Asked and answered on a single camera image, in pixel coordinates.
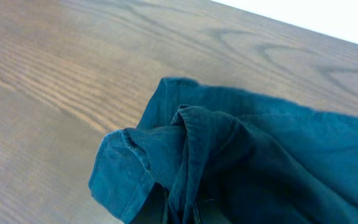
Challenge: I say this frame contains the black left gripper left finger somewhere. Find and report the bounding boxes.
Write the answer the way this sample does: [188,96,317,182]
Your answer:
[130,184,169,224]

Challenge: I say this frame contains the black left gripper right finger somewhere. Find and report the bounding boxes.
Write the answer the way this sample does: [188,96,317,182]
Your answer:
[193,199,232,224]

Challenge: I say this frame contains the dark blue denim shorts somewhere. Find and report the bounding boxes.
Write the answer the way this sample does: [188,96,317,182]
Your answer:
[88,77,358,223]

